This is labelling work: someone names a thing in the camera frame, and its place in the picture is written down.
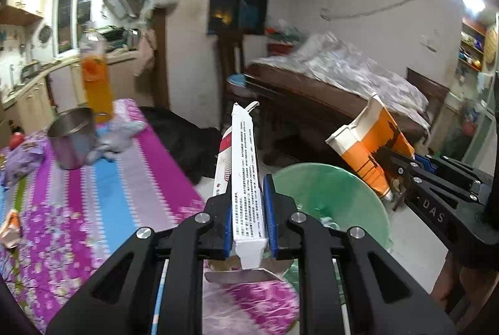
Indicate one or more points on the white bed quilt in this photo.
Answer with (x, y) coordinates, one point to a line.
(343, 66)

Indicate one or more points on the wall lamp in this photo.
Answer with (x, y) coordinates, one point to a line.
(473, 2)

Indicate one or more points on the person's right hand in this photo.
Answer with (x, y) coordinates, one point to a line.
(467, 292)

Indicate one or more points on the pale blue rag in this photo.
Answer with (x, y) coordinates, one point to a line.
(117, 136)

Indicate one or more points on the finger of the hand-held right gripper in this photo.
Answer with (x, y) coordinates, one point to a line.
(409, 173)
(460, 171)

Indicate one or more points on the steel kettle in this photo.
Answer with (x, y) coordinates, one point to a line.
(134, 39)

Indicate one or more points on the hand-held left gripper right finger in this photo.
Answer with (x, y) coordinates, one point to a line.
(270, 218)

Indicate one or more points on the hanging pink cloth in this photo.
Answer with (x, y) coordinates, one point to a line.
(147, 52)

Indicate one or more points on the purple snack bag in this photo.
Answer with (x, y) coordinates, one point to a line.
(21, 161)

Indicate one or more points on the orange juice bottle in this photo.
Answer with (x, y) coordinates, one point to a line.
(96, 85)

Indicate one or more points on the hanging metal colander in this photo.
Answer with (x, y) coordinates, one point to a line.
(45, 34)

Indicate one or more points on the woven straw hat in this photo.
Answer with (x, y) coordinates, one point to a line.
(492, 48)

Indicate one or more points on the blue basin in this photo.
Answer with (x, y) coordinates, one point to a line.
(237, 83)

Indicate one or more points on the orange white paper carton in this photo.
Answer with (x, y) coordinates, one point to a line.
(370, 148)
(8, 231)

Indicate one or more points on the kitchen window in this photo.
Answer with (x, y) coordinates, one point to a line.
(74, 13)

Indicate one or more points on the red basin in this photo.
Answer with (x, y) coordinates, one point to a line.
(280, 47)

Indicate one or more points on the steel pot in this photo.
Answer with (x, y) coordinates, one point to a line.
(72, 138)

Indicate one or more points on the wall shelf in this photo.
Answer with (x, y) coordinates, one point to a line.
(471, 44)

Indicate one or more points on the white red medicine box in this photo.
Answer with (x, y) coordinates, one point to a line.
(245, 179)

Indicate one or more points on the kitchen base cabinets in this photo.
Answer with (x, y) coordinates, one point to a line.
(27, 101)

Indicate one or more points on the green plastic basin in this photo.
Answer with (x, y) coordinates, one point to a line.
(343, 194)

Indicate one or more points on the wooden bed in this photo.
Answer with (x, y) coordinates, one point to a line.
(312, 105)

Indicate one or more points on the red apple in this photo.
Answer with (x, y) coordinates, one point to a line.
(16, 140)

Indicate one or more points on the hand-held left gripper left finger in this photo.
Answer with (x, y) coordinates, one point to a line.
(227, 226)

